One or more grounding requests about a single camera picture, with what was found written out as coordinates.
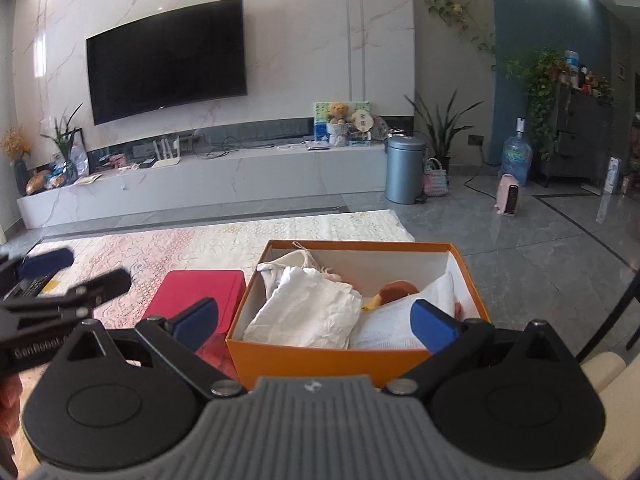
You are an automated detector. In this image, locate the blue water jug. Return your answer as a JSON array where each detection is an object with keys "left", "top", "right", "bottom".
[{"left": 501, "top": 117, "right": 533, "bottom": 186}]

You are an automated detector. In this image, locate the orange cardboard box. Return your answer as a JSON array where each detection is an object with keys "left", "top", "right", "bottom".
[{"left": 225, "top": 239, "right": 492, "bottom": 392}]

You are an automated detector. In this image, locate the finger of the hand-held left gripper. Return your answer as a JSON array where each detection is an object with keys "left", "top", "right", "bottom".
[
  {"left": 0, "top": 268, "right": 132, "bottom": 333},
  {"left": 0, "top": 248, "right": 75, "bottom": 302}
]

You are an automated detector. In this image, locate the vase of dried orange flowers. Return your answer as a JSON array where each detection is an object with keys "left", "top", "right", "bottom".
[{"left": 0, "top": 127, "right": 32, "bottom": 196}]

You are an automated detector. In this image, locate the dark grey cabinet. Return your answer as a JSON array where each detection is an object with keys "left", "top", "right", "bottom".
[{"left": 537, "top": 82, "right": 616, "bottom": 186}]

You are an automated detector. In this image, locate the white router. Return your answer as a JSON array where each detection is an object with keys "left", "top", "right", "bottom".
[{"left": 151, "top": 135, "right": 182, "bottom": 169}]

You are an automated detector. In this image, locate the woven pastel basket bag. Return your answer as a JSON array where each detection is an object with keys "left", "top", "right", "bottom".
[{"left": 424, "top": 157, "right": 450, "bottom": 197}]

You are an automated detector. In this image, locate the round paddle fan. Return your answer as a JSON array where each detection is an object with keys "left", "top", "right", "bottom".
[{"left": 350, "top": 111, "right": 374, "bottom": 137}]

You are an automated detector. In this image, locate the green plant in vase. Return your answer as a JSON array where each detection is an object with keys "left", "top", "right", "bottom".
[{"left": 40, "top": 102, "right": 87, "bottom": 186}]

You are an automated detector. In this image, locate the dark chair leg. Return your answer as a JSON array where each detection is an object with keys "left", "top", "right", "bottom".
[{"left": 575, "top": 260, "right": 640, "bottom": 362}]

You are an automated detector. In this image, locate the trailing pothos plant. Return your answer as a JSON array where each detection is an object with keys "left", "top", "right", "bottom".
[{"left": 505, "top": 49, "right": 569, "bottom": 161}]

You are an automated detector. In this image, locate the black wall television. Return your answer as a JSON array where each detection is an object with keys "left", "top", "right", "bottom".
[{"left": 86, "top": 0, "right": 249, "bottom": 126}]

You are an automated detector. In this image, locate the white mesh cloth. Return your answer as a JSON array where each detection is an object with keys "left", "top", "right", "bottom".
[{"left": 350, "top": 272, "right": 459, "bottom": 352}]

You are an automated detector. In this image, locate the white drawstring cloth bag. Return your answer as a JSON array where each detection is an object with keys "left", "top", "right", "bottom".
[{"left": 242, "top": 247, "right": 364, "bottom": 349}]

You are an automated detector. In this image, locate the blue-grey trash can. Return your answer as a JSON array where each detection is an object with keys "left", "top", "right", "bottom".
[{"left": 385, "top": 135, "right": 429, "bottom": 205}]

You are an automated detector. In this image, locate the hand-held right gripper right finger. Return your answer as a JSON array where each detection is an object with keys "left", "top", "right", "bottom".
[{"left": 381, "top": 299, "right": 573, "bottom": 401}]

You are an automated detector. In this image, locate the tall-leaved potted plant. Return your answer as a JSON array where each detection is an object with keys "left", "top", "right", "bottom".
[{"left": 404, "top": 89, "right": 485, "bottom": 171}]

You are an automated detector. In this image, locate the patterned pink table cover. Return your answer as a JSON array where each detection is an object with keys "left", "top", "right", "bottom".
[{"left": 0, "top": 209, "right": 416, "bottom": 480}]

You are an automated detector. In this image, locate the brown cloth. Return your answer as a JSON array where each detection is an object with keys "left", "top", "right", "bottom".
[{"left": 377, "top": 280, "right": 420, "bottom": 307}]

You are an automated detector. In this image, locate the green picture board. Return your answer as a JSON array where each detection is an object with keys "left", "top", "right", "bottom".
[{"left": 314, "top": 101, "right": 372, "bottom": 144}]

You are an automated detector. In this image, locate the black remote control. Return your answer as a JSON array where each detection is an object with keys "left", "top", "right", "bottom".
[{"left": 7, "top": 274, "right": 58, "bottom": 302}]

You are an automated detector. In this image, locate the cream sofa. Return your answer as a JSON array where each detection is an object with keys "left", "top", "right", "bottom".
[{"left": 580, "top": 350, "right": 640, "bottom": 480}]

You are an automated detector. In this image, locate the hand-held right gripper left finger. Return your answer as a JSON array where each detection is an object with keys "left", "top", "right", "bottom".
[{"left": 65, "top": 297, "right": 247, "bottom": 401}]

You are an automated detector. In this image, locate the person's left hand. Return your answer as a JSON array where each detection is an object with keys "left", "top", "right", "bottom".
[{"left": 0, "top": 375, "right": 25, "bottom": 441}]

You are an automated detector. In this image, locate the white marble tv console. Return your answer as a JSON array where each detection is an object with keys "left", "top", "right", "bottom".
[{"left": 17, "top": 132, "right": 392, "bottom": 231}]

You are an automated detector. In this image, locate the hanging vine plant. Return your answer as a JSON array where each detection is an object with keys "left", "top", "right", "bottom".
[{"left": 425, "top": 0, "right": 496, "bottom": 69}]

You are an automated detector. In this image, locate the red-lidded clear box of balls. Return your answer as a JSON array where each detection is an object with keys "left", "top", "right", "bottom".
[{"left": 139, "top": 270, "right": 247, "bottom": 382}]

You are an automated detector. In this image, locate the tall white carton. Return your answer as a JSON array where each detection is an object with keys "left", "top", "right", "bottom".
[{"left": 603, "top": 156, "right": 621, "bottom": 195}]

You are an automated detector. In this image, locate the pink space heater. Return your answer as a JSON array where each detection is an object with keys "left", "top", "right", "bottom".
[{"left": 494, "top": 174, "right": 521, "bottom": 217}]

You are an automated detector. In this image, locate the black power cable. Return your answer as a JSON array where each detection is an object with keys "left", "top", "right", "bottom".
[{"left": 464, "top": 149, "right": 502, "bottom": 195}]

